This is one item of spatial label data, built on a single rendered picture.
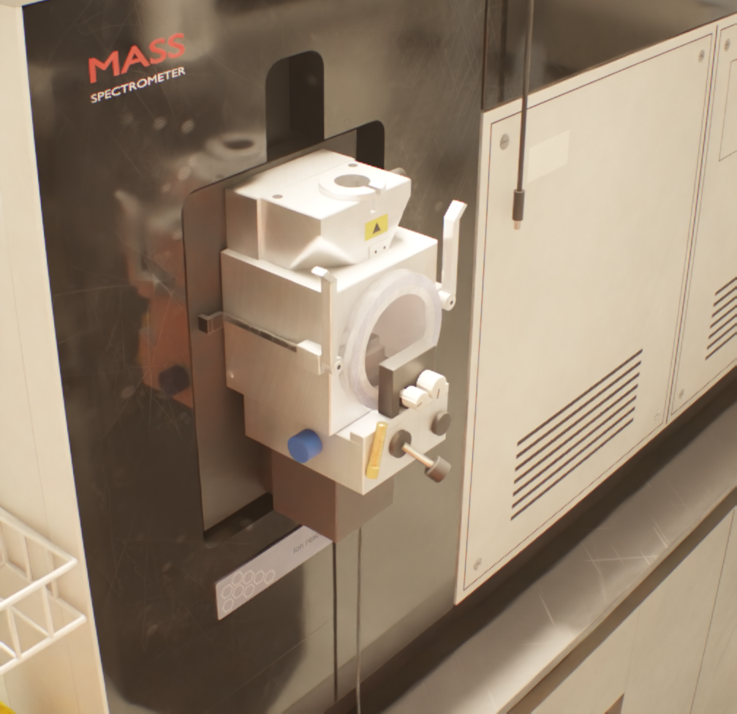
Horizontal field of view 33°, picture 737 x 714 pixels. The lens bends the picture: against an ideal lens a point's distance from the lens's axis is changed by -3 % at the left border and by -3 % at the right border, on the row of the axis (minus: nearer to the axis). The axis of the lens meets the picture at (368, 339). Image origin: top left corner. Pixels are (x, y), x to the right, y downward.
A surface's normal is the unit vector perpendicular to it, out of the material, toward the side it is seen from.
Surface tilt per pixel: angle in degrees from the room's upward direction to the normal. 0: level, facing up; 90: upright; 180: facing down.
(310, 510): 90
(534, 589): 0
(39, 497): 90
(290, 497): 90
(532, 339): 90
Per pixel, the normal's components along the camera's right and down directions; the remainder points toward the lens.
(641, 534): 0.01, -0.88
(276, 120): 0.76, 0.32
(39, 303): -0.65, 0.36
